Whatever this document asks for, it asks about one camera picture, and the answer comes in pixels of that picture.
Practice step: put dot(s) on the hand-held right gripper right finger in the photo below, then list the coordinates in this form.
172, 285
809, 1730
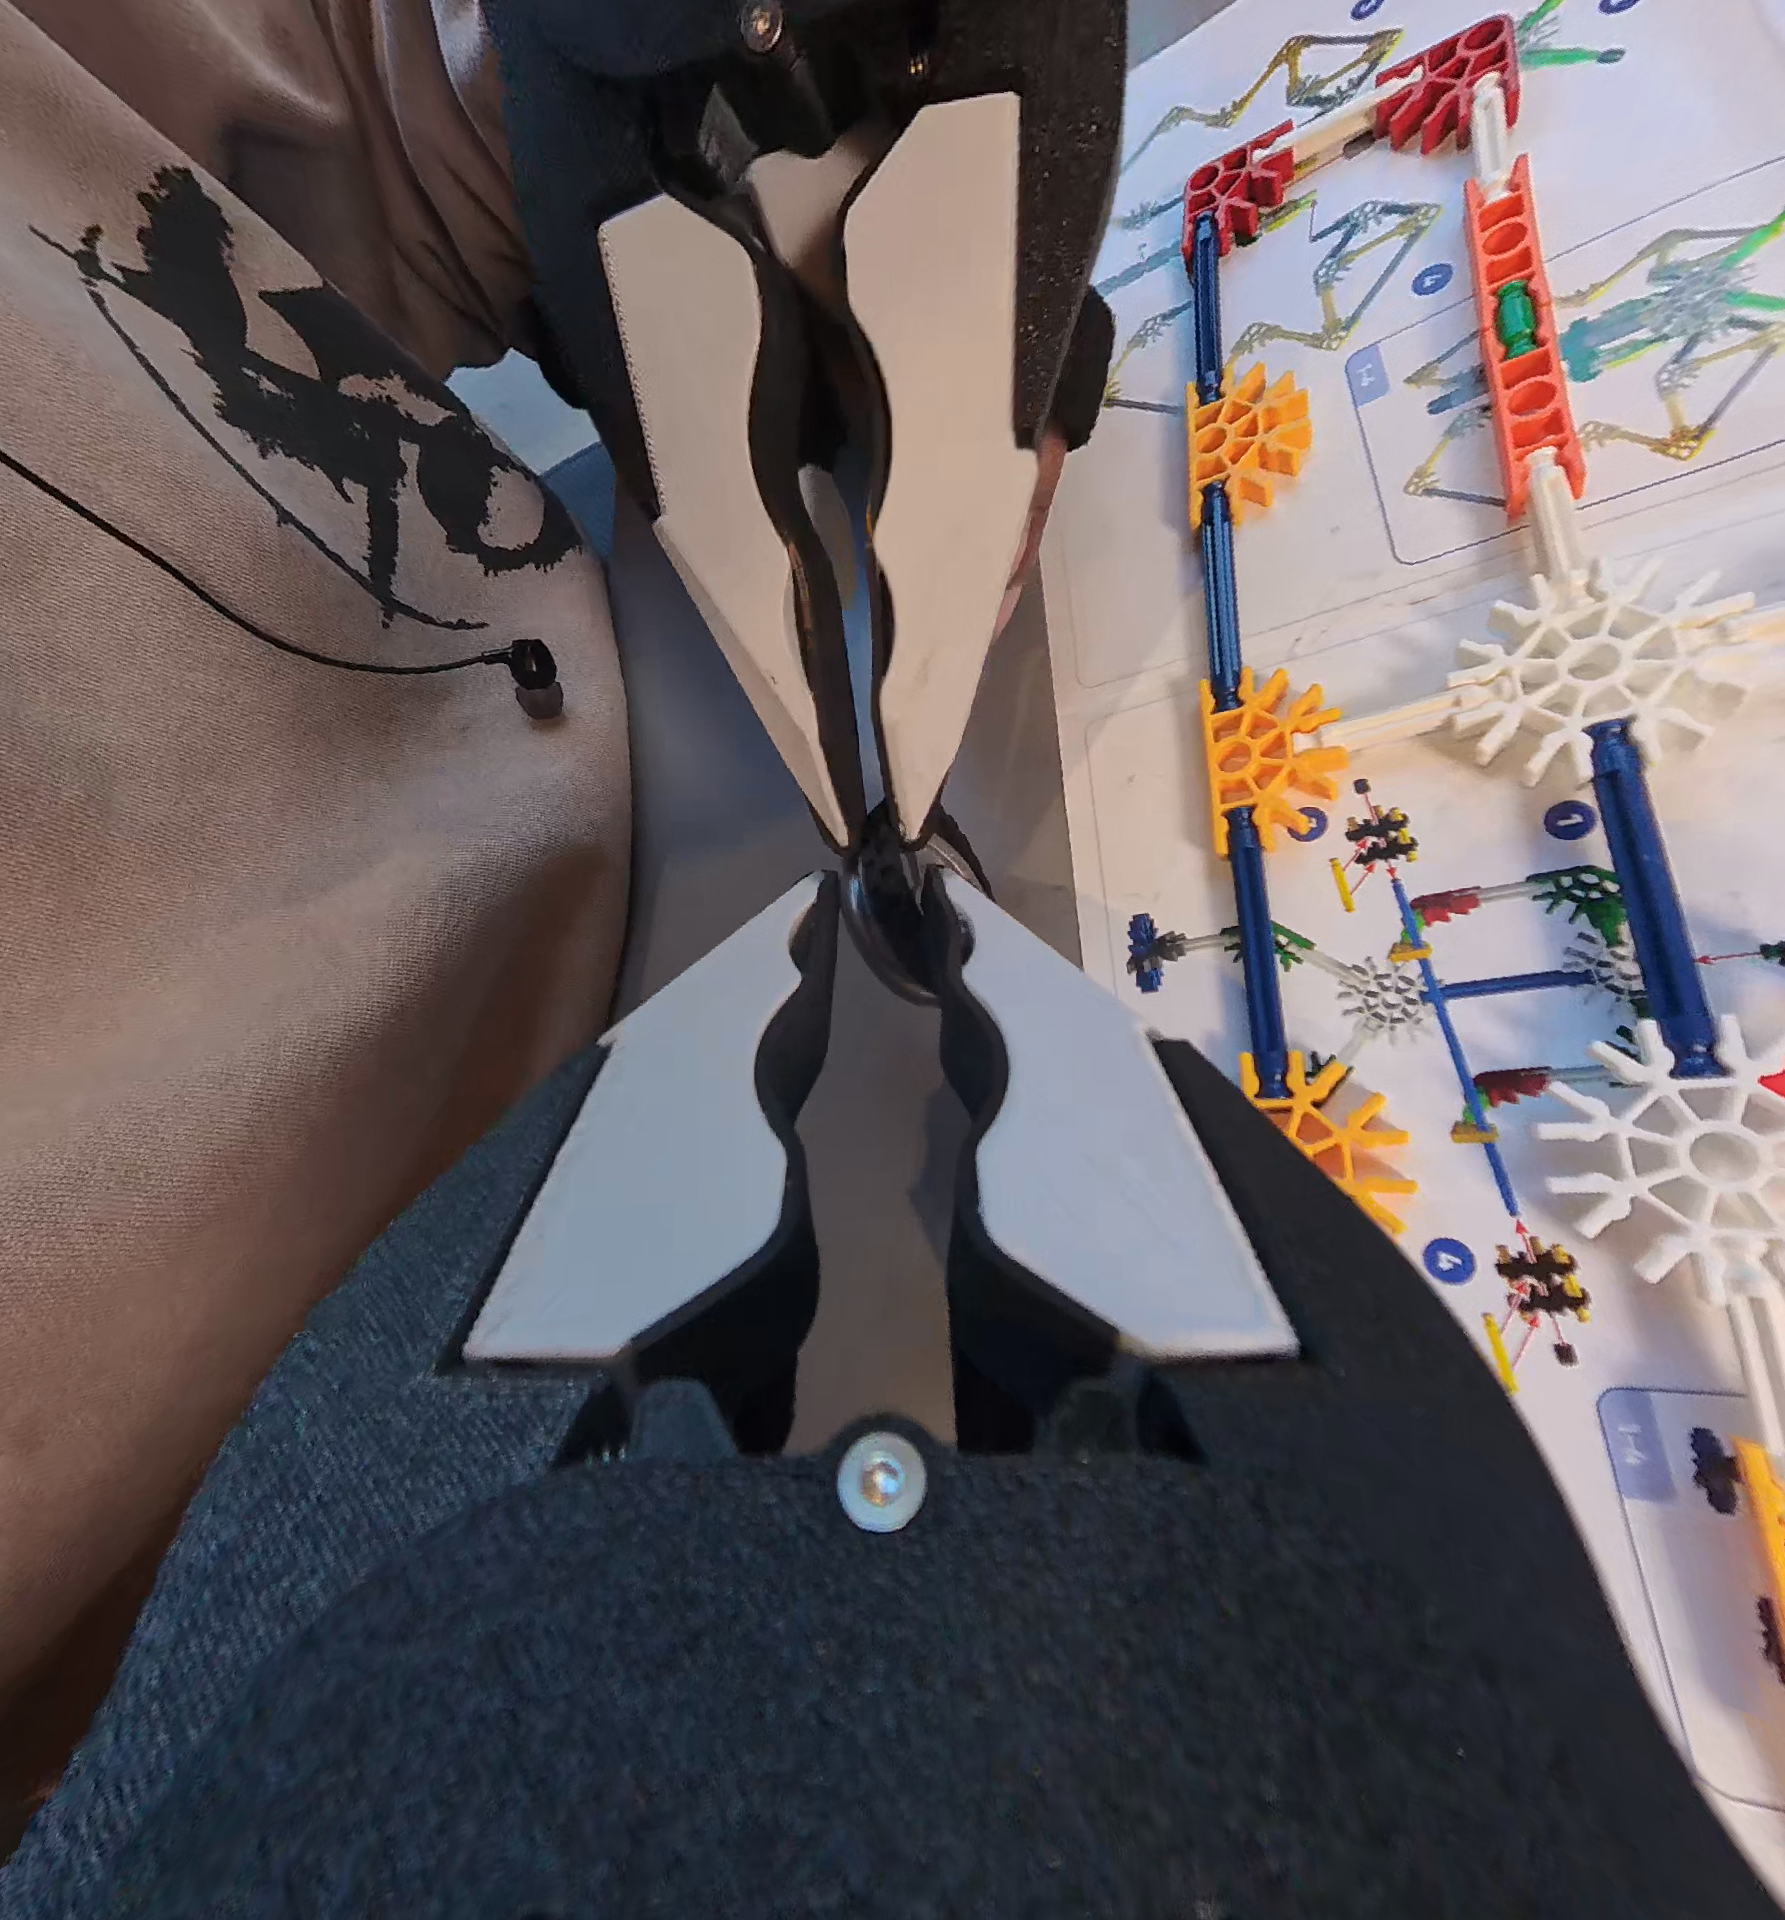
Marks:
1116, 1202

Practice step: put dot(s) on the person's left forearm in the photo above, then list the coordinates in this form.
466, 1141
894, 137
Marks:
429, 152

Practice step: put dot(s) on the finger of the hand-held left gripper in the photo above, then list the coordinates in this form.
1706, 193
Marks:
697, 451
952, 361

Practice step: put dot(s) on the person in beige hoodie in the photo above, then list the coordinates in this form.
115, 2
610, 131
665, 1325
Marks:
173, 1052

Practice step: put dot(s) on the colourful rod and connector model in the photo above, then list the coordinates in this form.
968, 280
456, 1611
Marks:
1599, 677

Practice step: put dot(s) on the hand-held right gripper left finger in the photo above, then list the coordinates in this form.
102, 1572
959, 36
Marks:
638, 1202

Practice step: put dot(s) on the large fold-out instruction sheet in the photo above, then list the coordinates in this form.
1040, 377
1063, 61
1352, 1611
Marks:
1371, 528

